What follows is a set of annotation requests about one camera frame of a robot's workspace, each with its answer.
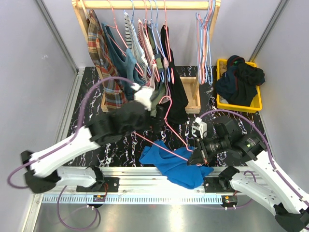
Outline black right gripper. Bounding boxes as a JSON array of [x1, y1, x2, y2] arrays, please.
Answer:
[[187, 134, 230, 166]]

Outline blue tank top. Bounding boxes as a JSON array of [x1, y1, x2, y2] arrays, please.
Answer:
[[139, 141, 214, 189]]

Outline pink wire hanger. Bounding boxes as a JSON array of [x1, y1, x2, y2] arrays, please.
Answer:
[[136, 95, 194, 160]]

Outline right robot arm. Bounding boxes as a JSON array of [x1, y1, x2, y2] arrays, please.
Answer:
[[187, 116, 309, 232]]

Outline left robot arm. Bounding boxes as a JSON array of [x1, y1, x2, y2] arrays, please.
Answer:
[[21, 101, 166, 194]]

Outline teal hanging tank top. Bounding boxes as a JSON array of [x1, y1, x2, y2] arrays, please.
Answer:
[[101, 23, 145, 105]]

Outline plaid hanging shirt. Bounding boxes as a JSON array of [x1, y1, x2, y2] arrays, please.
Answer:
[[87, 10, 127, 110]]

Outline green hanging garment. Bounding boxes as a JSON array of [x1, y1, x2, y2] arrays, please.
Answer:
[[147, 22, 166, 116]]

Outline black hanging garment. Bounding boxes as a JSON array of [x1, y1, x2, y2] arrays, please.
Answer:
[[160, 26, 188, 124]]

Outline pink hanging garment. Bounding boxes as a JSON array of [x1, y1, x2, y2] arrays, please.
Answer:
[[138, 19, 168, 100]]

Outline striped hanging garment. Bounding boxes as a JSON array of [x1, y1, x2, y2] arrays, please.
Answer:
[[124, 12, 148, 81]]

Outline yellow plastic bin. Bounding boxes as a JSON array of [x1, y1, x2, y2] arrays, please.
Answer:
[[215, 55, 265, 113]]

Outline dark clothes pile in bin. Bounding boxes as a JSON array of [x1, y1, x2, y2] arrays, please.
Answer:
[[216, 55, 265, 107]]

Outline empty hangers bunch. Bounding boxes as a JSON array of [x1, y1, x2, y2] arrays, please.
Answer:
[[196, 0, 216, 85]]

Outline wooden clothes rack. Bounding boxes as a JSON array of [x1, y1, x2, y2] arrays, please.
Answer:
[[72, 0, 221, 114]]

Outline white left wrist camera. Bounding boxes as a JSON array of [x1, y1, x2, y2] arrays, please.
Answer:
[[131, 83, 154, 111]]

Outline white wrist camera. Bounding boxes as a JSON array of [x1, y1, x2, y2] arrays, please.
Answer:
[[131, 83, 154, 111], [191, 117, 207, 138]]

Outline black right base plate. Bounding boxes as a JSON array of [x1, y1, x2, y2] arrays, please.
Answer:
[[203, 177, 237, 193]]

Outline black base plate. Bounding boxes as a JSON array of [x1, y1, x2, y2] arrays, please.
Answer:
[[203, 177, 237, 193], [76, 177, 120, 193]]

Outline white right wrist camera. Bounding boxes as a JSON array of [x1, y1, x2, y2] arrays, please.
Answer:
[[191, 117, 207, 138]]

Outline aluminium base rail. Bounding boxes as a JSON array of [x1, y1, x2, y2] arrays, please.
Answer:
[[31, 166, 294, 205]]

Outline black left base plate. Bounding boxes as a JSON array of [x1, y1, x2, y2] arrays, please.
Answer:
[[76, 177, 120, 193]]

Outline purple floor cable left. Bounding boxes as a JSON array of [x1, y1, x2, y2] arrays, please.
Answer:
[[56, 186, 101, 229]]

